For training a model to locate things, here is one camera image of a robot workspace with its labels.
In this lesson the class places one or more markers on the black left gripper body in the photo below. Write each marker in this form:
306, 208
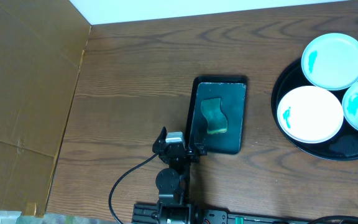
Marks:
179, 157

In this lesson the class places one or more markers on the green scrubbing sponge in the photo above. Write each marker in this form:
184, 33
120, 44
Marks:
216, 120

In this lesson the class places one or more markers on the black round tray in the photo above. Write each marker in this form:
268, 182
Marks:
341, 147

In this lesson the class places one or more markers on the white plate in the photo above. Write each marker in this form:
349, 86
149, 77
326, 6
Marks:
310, 114

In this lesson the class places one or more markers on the black rectangular tray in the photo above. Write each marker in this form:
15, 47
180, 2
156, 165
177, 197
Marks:
232, 92

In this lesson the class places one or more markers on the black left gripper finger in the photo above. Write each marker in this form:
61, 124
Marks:
162, 136
199, 144

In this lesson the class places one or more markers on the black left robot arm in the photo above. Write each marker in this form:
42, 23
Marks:
173, 183

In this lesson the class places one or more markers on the brown cardboard sheet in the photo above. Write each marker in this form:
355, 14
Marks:
42, 44

